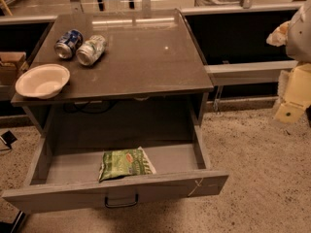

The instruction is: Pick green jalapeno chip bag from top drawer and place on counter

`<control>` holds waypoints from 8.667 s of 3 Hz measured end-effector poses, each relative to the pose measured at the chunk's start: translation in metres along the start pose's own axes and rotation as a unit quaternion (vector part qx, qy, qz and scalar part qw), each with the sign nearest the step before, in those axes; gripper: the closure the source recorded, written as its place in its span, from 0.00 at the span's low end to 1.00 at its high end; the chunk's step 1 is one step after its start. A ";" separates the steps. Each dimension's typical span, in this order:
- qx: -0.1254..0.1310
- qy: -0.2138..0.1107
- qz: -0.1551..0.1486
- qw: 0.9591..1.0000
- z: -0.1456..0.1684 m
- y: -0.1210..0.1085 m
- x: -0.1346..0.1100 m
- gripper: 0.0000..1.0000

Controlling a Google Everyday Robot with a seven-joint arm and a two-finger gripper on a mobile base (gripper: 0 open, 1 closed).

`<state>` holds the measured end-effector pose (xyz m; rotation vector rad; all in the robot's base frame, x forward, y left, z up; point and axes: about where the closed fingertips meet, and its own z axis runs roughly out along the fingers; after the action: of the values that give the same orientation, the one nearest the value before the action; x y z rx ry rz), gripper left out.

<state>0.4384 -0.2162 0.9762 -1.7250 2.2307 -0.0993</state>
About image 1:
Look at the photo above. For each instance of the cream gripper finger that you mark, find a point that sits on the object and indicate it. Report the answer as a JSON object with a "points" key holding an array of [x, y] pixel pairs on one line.
{"points": [[279, 36]]}

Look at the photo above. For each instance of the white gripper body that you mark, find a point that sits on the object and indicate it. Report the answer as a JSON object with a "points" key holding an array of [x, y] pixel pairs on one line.
{"points": [[299, 38]]}

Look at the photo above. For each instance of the green jalapeno chip bag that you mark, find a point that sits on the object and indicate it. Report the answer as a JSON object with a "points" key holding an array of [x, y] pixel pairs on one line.
{"points": [[116, 164]]}

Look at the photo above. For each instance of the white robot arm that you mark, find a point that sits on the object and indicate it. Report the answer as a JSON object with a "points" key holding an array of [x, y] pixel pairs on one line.
{"points": [[298, 46]]}

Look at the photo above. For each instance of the grey cabinet with counter top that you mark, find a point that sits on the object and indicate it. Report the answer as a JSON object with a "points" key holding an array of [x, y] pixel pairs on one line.
{"points": [[146, 57]]}

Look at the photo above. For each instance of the open grey top drawer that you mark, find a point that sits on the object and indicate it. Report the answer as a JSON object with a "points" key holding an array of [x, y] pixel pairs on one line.
{"points": [[64, 173]]}

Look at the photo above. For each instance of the grey metal railing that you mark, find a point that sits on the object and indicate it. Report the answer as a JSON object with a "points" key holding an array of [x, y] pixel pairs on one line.
{"points": [[232, 45]]}

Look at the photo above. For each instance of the blue soda can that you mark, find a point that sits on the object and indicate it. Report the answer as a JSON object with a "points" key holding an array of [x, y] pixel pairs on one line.
{"points": [[66, 46]]}

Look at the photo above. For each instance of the white paper bowl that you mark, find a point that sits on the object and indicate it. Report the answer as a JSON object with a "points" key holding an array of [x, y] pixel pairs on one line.
{"points": [[43, 82]]}

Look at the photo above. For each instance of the cardboard box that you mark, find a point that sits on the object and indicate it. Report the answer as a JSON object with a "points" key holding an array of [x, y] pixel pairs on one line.
{"points": [[12, 65]]}

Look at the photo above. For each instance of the black floor device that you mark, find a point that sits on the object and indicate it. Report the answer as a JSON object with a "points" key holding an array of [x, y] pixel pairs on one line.
{"points": [[8, 138]]}

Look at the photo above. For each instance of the black drawer handle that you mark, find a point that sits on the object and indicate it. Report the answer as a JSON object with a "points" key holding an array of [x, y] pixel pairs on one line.
{"points": [[115, 203]]}

